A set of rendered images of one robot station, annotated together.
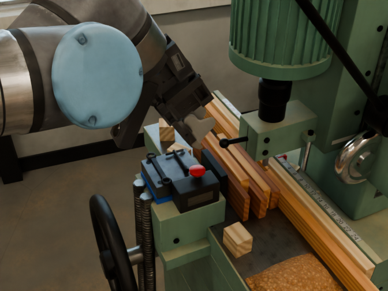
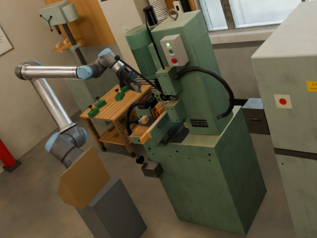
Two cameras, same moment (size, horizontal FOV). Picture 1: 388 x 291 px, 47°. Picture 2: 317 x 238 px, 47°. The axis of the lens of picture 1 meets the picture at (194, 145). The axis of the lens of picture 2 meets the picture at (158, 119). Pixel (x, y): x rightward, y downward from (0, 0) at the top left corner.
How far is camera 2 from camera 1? 2.23 m
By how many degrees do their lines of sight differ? 58
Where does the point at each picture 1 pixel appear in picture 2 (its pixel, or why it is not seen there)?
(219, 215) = (149, 113)
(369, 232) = (188, 137)
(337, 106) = not seen: hidden behind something
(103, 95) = (82, 75)
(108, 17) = (105, 62)
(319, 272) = (143, 130)
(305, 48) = (143, 72)
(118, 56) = (84, 70)
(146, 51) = (113, 68)
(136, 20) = (111, 63)
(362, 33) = not seen: hidden behind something
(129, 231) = not seen: hidden behind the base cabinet
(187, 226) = (142, 113)
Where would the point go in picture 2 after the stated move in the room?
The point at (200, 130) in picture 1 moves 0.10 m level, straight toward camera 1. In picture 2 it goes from (135, 88) to (123, 95)
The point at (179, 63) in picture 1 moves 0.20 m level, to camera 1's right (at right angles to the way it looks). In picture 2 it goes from (124, 71) to (137, 76)
